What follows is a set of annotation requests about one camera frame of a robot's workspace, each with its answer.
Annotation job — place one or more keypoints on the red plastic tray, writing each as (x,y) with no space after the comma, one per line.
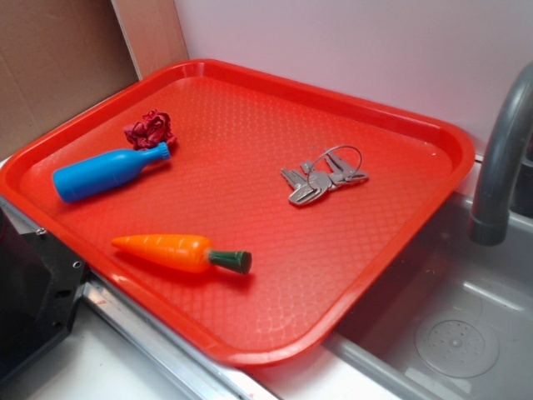
(237,129)

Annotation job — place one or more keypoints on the grey toy faucet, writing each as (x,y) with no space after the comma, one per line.
(505,181)

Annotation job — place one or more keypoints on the brown cardboard panel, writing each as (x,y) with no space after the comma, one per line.
(60,58)

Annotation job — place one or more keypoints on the crumpled red cloth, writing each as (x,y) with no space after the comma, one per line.
(154,128)

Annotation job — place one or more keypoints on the silver keys on ring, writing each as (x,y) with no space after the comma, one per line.
(327,173)

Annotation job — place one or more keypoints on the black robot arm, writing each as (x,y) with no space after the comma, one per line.
(41,282)

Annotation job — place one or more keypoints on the grey plastic sink basin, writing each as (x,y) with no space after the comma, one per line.
(449,319)

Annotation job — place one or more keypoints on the blue plastic toy bottle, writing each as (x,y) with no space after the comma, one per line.
(104,172)

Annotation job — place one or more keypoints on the orange toy carrot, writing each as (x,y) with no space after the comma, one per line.
(183,252)

